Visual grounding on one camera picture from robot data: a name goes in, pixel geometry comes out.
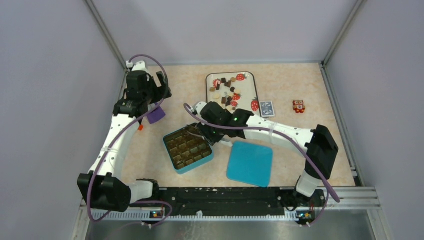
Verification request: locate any teal chocolate box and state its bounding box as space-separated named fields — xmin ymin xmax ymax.
xmin=162 ymin=126 xmax=215 ymax=175

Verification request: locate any teal box lid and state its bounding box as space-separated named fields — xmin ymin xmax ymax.
xmin=226 ymin=141 xmax=274 ymax=188

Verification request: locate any blue playing card deck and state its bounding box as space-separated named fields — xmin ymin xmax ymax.
xmin=259 ymin=101 xmax=276 ymax=118

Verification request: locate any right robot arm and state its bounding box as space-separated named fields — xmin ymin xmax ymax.
xmin=184 ymin=102 xmax=340 ymax=206

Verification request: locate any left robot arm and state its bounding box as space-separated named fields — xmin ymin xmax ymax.
xmin=77 ymin=61 xmax=172 ymax=212

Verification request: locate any strawberry pattern white tray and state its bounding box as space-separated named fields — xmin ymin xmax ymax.
xmin=205 ymin=71 xmax=263 ymax=127

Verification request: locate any red owl toy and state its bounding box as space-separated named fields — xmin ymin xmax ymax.
xmin=293 ymin=100 xmax=306 ymax=114

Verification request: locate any purple metronome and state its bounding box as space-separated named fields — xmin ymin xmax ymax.
xmin=147 ymin=106 xmax=166 ymax=125

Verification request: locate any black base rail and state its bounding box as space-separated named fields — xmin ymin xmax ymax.
xmin=129 ymin=187 xmax=327 ymax=218

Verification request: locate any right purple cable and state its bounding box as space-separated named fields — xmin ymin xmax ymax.
xmin=183 ymin=102 xmax=341 ymax=228

